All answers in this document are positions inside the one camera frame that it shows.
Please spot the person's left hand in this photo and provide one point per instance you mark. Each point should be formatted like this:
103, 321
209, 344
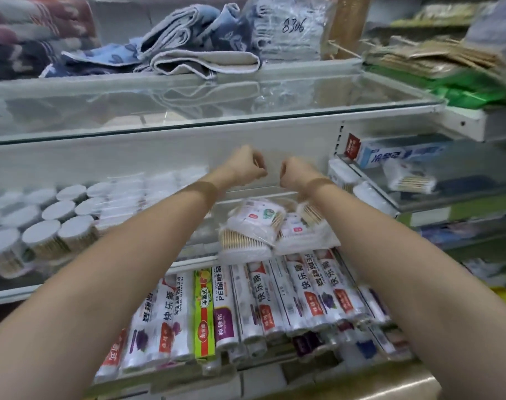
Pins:
242, 164

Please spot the person's right hand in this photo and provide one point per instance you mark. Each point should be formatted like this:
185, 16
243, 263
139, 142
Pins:
298, 174

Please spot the person's left fingers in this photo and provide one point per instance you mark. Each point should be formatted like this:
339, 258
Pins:
260, 165

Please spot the person's right fingers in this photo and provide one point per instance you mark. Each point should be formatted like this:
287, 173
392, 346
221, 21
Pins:
286, 174

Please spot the person's right forearm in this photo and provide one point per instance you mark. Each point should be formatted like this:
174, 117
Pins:
411, 279

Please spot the person's left forearm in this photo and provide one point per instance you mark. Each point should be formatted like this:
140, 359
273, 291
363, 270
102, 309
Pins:
111, 287

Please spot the cotton swab packet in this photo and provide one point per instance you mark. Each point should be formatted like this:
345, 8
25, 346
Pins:
242, 247
257, 218
409, 177
307, 231

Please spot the white cotton pad packet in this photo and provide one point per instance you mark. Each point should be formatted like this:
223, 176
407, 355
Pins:
342, 174
376, 199

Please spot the clear glass shelf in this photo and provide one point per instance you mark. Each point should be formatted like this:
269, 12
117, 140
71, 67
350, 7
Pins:
194, 99

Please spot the blue white toothpaste box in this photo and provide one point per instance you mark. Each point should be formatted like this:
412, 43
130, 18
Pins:
394, 152

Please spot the grey folded towel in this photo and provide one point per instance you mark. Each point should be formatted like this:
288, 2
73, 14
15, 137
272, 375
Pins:
203, 62

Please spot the row of white plastic bag rolls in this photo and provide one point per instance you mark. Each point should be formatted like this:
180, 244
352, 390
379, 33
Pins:
303, 291

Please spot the clear bag of cloths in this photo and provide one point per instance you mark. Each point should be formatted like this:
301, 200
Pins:
288, 27

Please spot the purple white cling film box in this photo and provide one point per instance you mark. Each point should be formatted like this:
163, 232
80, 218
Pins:
225, 306

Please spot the blue patterned folded towel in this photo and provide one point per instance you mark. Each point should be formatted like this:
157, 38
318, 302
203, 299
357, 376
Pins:
194, 29

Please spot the green cling film box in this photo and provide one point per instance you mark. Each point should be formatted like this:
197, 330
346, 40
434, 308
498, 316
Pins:
204, 314

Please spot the brown bamboo roll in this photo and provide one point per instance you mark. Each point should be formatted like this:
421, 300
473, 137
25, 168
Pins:
348, 22

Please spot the green edged shelf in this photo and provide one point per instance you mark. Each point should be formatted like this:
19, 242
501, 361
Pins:
457, 212

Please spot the pile of wooden stick packets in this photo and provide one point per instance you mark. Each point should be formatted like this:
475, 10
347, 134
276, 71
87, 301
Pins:
432, 58

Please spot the blue leaf print towel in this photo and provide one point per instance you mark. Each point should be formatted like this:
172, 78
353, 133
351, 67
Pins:
107, 58

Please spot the stack of green packets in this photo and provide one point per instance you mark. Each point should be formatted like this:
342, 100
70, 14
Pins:
465, 91

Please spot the group of round cotton swab tubs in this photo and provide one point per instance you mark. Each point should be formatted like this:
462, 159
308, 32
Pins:
57, 220

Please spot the row of yellow packets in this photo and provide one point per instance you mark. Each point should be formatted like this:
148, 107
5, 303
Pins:
444, 14

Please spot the stack of red patterned towels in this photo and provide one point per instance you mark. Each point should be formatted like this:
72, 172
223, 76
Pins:
32, 33

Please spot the glass shelf with white rail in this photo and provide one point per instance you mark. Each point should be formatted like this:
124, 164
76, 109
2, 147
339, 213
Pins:
186, 262

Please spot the white shelf edge rail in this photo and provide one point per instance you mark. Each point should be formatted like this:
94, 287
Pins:
278, 381

